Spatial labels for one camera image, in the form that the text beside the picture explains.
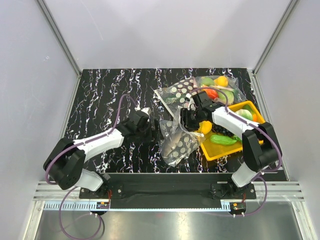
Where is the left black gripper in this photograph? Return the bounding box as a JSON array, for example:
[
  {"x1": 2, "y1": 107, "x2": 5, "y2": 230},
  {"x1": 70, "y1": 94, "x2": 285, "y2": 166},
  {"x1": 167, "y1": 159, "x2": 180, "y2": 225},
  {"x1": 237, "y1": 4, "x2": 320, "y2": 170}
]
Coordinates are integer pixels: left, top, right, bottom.
[{"x1": 136, "y1": 119, "x2": 164, "y2": 143}]

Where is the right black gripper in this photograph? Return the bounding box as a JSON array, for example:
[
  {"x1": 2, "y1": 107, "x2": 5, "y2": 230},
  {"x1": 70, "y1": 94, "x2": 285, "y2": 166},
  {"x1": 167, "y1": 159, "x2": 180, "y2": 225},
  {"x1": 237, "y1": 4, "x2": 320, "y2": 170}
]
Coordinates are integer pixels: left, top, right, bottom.
[{"x1": 175, "y1": 107, "x2": 203, "y2": 134}]

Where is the yellow fake lemon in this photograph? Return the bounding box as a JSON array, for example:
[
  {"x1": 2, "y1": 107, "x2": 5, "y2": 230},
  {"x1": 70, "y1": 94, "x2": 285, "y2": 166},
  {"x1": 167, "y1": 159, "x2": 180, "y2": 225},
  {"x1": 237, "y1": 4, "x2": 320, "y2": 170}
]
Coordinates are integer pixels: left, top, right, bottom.
[{"x1": 199, "y1": 121, "x2": 213, "y2": 135}]

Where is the clear zip bag with lemon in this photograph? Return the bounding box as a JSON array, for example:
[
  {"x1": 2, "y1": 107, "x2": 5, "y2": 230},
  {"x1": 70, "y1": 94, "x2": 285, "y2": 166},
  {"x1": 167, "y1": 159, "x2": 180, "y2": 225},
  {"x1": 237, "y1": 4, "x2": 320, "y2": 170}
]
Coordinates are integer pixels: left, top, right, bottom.
[{"x1": 159, "y1": 106, "x2": 205, "y2": 167}]

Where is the clear zip bag with mushroom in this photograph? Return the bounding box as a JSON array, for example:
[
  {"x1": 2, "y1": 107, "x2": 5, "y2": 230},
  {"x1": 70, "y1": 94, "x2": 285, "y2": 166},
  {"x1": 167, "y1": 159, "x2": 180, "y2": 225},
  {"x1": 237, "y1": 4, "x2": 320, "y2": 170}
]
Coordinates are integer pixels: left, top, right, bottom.
[{"x1": 154, "y1": 77, "x2": 197, "y2": 116}]

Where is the green fake bok choy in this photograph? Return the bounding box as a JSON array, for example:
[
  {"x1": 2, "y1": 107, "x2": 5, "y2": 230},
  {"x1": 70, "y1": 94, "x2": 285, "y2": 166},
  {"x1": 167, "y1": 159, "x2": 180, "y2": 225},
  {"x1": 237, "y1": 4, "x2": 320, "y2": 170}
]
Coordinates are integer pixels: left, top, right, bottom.
[{"x1": 235, "y1": 104, "x2": 255, "y2": 121}]

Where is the grey fake fish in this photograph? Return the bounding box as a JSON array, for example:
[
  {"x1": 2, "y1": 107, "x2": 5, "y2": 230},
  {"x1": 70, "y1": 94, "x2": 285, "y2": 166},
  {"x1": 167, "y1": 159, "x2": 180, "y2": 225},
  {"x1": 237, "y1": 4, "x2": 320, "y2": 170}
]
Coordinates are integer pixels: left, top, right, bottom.
[{"x1": 162, "y1": 131, "x2": 191, "y2": 157}]

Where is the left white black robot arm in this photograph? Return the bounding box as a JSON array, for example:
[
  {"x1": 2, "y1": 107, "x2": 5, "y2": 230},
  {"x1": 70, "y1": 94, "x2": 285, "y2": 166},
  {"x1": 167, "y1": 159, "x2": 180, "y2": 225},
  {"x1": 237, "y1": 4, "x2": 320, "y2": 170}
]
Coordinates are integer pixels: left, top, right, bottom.
[{"x1": 43, "y1": 108, "x2": 164, "y2": 198}]

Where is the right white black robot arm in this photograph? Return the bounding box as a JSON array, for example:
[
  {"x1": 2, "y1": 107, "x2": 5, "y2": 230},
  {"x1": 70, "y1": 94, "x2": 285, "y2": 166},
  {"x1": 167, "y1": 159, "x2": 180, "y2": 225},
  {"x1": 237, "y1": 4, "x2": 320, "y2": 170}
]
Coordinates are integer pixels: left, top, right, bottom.
[{"x1": 179, "y1": 91, "x2": 283, "y2": 199}]

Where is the black fake grape bunch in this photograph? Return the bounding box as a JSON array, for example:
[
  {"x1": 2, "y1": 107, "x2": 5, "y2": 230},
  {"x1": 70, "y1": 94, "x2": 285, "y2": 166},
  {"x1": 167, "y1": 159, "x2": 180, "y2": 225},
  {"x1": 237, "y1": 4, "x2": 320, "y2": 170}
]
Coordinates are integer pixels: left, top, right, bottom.
[{"x1": 211, "y1": 124, "x2": 234, "y2": 138}]

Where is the green fake bitter gourd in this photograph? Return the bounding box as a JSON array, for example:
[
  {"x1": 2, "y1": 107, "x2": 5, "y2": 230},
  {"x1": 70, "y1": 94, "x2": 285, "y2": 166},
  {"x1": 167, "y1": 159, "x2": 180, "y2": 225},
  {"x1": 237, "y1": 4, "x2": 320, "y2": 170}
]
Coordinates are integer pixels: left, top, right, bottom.
[{"x1": 209, "y1": 134, "x2": 237, "y2": 146}]

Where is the clear bag of fake fruit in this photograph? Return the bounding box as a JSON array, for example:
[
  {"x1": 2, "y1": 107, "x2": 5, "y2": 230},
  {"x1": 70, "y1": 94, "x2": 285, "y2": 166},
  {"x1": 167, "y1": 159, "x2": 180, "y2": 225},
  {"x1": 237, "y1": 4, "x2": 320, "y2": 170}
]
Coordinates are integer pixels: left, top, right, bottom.
[{"x1": 195, "y1": 75, "x2": 246, "y2": 106}]

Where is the fake mango in tray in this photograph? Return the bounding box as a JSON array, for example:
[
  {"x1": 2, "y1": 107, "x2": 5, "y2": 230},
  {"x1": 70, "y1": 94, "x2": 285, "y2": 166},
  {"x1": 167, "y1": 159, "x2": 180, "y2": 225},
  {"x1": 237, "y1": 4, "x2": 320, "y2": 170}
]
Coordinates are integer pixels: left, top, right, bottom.
[{"x1": 252, "y1": 113, "x2": 258, "y2": 122}]

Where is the yellow plastic tray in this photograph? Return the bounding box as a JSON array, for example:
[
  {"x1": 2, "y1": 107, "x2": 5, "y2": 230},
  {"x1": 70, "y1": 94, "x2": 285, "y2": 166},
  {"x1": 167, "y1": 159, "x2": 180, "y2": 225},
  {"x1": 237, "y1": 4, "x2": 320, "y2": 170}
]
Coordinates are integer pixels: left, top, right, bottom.
[{"x1": 200, "y1": 100, "x2": 266, "y2": 161}]

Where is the black marble pattern mat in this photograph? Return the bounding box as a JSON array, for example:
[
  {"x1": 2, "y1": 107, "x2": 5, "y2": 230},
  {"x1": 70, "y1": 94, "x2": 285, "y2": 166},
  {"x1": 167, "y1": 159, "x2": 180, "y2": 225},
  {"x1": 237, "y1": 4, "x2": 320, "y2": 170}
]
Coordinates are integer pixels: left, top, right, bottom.
[{"x1": 62, "y1": 68, "x2": 256, "y2": 174}]

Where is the left small connector board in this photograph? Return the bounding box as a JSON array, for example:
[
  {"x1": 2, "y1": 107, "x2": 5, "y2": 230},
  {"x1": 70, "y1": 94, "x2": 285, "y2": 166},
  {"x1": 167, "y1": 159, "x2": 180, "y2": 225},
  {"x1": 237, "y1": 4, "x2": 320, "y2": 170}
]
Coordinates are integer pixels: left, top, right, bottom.
[{"x1": 96, "y1": 200, "x2": 110, "y2": 210}]

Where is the small connector board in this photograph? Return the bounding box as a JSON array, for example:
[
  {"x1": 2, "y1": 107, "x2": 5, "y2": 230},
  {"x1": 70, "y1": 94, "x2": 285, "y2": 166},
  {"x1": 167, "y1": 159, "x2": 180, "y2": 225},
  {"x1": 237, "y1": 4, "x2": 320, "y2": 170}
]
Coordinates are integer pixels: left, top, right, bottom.
[
  {"x1": 230, "y1": 202, "x2": 247, "y2": 214},
  {"x1": 96, "y1": 200, "x2": 110, "y2": 210}
]

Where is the right small connector board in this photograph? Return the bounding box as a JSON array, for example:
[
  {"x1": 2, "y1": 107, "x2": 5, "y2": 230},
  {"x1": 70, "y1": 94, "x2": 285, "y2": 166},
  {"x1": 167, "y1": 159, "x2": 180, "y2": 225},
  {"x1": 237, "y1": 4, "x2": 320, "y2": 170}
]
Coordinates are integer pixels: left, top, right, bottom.
[{"x1": 230, "y1": 202, "x2": 247, "y2": 214}]

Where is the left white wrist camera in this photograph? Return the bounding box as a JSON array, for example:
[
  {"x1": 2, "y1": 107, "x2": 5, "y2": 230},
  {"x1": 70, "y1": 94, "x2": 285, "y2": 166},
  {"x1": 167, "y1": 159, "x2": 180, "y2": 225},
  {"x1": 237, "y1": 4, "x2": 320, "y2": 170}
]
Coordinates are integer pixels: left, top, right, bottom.
[{"x1": 134, "y1": 106, "x2": 152, "y2": 117}]

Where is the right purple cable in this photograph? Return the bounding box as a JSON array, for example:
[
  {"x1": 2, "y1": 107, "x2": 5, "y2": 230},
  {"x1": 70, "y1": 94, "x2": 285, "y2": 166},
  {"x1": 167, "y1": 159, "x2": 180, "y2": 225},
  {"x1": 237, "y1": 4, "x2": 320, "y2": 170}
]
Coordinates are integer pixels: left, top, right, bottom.
[{"x1": 187, "y1": 85, "x2": 284, "y2": 217}]

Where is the slotted white cable duct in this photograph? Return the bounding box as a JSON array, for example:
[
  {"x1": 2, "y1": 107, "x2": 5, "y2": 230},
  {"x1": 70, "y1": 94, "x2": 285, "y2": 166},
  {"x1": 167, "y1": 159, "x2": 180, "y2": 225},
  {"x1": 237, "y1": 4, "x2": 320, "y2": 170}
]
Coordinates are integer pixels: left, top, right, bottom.
[{"x1": 43, "y1": 200, "x2": 231, "y2": 212}]

